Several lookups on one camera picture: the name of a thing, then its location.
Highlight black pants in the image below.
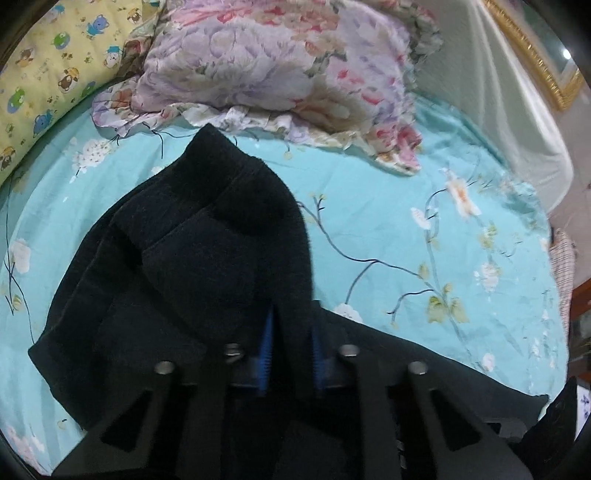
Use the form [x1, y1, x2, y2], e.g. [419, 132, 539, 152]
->
[29, 126, 546, 430]

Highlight teal floral bed sheet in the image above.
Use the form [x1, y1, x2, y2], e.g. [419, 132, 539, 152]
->
[1, 99, 569, 474]

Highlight plaid cloth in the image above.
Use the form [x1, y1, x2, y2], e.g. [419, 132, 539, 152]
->
[549, 229, 576, 331]

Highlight pink purple floral pillow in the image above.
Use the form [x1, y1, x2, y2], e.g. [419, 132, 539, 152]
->
[92, 1, 443, 175]

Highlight yellow cartoon print pillow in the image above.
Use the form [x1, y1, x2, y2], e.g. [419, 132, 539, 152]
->
[1, 1, 164, 181]

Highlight gold framed landscape painting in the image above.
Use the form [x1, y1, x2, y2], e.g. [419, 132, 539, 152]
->
[483, 0, 585, 112]

